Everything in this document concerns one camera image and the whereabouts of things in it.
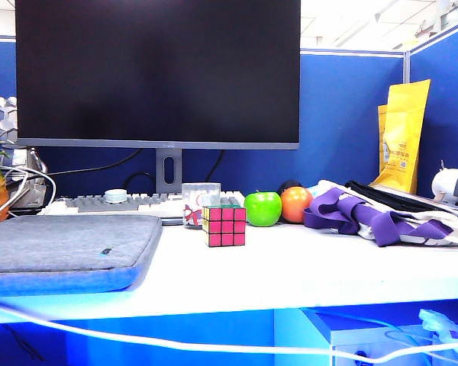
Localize black computer monitor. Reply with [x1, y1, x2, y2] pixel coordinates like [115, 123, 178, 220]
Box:
[15, 0, 302, 150]

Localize orange fruit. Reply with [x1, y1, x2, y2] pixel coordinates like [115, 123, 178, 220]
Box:
[280, 186, 314, 224]

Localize white tote bag purple straps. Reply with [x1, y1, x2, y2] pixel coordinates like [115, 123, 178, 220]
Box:
[303, 179, 458, 248]

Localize green apple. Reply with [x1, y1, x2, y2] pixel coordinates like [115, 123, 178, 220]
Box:
[244, 190, 282, 228]

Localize black monitor cable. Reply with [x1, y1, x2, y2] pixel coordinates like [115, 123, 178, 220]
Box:
[45, 149, 144, 177]
[124, 149, 225, 191]

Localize round white blue cap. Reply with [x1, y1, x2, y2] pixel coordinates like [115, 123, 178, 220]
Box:
[103, 189, 128, 205]

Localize large yellow standing pouch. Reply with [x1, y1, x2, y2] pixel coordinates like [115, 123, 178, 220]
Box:
[369, 79, 431, 194]

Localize grey monitor stand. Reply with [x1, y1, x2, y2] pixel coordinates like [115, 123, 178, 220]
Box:
[155, 148, 183, 195]

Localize white drawer cabinet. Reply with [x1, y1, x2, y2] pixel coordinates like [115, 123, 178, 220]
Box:
[301, 307, 458, 366]

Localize clear plastic bag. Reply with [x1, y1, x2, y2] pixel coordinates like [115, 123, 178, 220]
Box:
[418, 307, 458, 344]

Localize thin white cable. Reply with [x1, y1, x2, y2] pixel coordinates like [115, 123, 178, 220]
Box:
[0, 165, 57, 226]

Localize clear plastic cup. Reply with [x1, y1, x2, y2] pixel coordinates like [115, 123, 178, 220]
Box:
[181, 182, 221, 230]

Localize white grey mechanical keyboard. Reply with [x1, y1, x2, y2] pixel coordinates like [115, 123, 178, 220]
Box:
[41, 190, 246, 226]

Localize small yellow pouch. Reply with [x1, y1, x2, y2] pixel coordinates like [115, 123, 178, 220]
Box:
[376, 104, 389, 175]

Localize grey metal box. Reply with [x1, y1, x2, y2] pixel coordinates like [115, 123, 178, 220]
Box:
[7, 173, 54, 210]

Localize thick white cable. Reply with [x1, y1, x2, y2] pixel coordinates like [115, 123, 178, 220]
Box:
[0, 299, 458, 364]

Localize dark round ball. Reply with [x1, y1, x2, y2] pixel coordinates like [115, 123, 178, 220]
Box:
[277, 178, 303, 196]

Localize white grey handheld device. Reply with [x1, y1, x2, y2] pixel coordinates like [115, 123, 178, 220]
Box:
[430, 159, 458, 209]

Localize silver geometric figurine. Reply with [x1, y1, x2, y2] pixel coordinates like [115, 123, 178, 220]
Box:
[0, 96, 49, 175]

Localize grey felt laptop sleeve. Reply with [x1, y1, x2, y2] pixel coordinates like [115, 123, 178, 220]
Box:
[0, 214, 163, 297]

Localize Rubik's cube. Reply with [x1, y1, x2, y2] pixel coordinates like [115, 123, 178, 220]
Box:
[202, 204, 247, 248]

